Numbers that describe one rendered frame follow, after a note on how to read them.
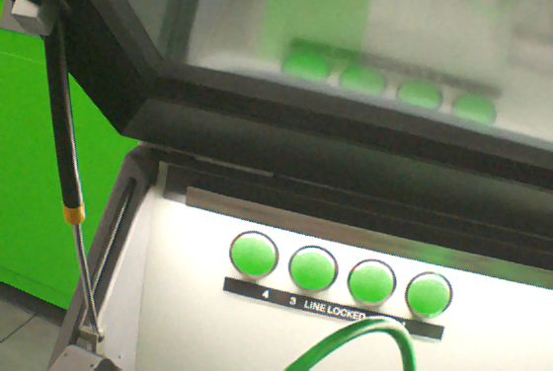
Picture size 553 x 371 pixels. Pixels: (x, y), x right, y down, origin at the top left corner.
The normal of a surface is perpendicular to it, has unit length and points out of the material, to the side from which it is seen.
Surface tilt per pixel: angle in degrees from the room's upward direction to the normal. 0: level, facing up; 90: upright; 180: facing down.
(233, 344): 90
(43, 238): 90
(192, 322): 90
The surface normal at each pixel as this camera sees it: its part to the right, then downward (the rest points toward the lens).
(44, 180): -0.38, 0.22
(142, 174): -0.04, -0.52
